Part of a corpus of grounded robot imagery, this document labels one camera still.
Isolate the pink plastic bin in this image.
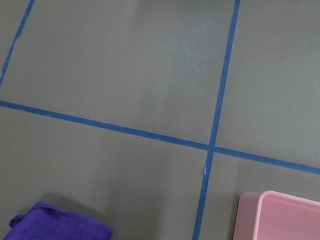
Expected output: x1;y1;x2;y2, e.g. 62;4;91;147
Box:
232;191;320;240

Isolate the purple cloth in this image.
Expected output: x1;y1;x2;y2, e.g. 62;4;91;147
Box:
4;202;114;240

